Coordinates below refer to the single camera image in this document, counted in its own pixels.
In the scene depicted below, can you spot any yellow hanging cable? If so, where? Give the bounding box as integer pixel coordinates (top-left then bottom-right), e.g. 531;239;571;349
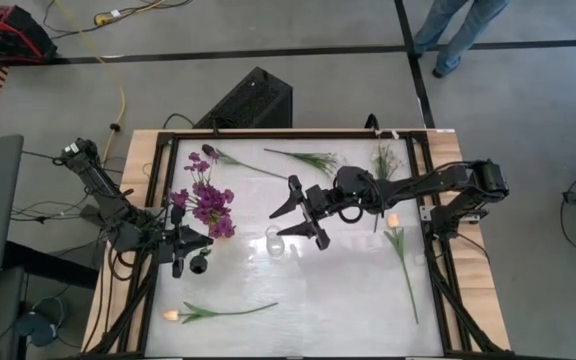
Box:
50;0;127;166

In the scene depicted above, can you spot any small-blossom purple flower bunch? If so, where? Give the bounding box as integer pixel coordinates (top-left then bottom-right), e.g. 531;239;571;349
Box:
182;151;215;187

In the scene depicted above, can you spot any yellow plug with cable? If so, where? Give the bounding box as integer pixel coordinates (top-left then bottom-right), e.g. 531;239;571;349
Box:
42;0;194;41

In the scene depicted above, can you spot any cream artificial tulip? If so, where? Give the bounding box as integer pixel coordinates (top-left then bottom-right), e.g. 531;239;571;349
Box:
382;212;420;325
161;301;280;325

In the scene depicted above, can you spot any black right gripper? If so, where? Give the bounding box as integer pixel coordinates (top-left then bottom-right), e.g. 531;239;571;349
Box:
269;174;343;252

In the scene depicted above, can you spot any red and black case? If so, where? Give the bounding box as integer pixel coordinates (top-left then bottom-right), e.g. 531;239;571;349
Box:
0;2;59;65

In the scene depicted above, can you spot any black round object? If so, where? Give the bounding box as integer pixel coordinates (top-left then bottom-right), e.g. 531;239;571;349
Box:
189;253;210;276

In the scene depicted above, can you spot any clear glass vase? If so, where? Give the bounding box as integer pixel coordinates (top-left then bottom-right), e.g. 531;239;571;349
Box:
264;224;288;260

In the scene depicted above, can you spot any person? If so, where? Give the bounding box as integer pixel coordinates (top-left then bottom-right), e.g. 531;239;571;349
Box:
411;0;512;80

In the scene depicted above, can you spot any white small-blossom flower bunch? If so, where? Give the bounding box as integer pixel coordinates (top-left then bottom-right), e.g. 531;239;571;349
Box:
370;142;405;234
262;147;340;177

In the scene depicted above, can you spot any black table frame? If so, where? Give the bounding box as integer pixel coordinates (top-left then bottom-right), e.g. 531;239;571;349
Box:
85;128;514;360

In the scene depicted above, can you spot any dark purple artificial tulip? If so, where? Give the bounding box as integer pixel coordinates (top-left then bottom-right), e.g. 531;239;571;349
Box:
201;143;289;180

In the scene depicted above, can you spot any large-blossom purple flower stem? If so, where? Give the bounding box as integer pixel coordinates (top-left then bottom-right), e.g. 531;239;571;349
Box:
170;182;237;240

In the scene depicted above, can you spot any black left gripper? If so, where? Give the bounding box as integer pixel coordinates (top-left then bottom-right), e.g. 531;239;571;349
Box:
137;204;214;279

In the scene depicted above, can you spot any black computer tower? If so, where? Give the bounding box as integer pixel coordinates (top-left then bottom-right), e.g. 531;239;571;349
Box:
192;66;294;130

